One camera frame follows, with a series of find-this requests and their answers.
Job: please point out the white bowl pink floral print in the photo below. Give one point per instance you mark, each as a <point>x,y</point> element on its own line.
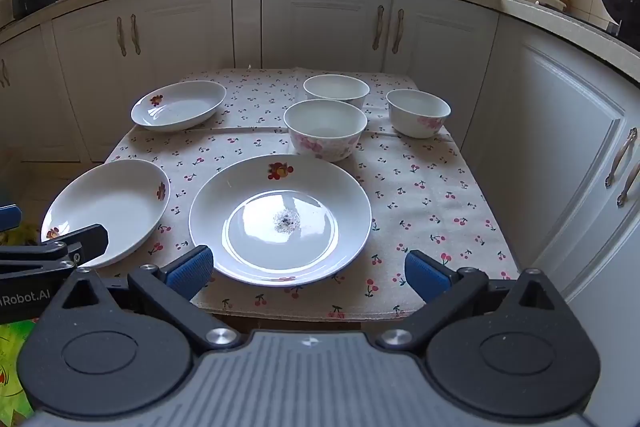
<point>335,87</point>
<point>417,117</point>
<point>325,142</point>

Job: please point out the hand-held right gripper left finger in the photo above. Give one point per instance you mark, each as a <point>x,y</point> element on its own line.
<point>192,269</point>

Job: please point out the green printed box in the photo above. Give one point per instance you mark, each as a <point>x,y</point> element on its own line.
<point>12,357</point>

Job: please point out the large round white plate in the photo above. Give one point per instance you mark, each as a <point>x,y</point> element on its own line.
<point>280,187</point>

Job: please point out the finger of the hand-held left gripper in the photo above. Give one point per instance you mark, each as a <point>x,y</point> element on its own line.
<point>75,242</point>
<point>10,218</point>

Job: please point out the white oval plate fruit print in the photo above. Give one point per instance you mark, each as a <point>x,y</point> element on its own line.
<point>185,107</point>
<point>110,207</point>

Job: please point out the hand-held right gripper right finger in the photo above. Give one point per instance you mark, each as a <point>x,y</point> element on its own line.
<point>425,278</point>

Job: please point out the cherry print tablecloth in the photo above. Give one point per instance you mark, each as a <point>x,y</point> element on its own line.
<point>425,187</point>

